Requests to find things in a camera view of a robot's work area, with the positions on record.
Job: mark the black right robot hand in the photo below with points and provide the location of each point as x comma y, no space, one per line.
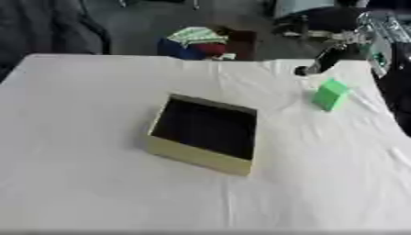
320,62

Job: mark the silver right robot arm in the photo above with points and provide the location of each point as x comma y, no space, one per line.
382,39

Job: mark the tan cardboard box black inside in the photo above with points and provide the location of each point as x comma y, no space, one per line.
203,128

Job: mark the green block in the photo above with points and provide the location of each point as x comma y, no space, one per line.
330,95

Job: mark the pile of folded cloths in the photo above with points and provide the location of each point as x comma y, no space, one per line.
201,42

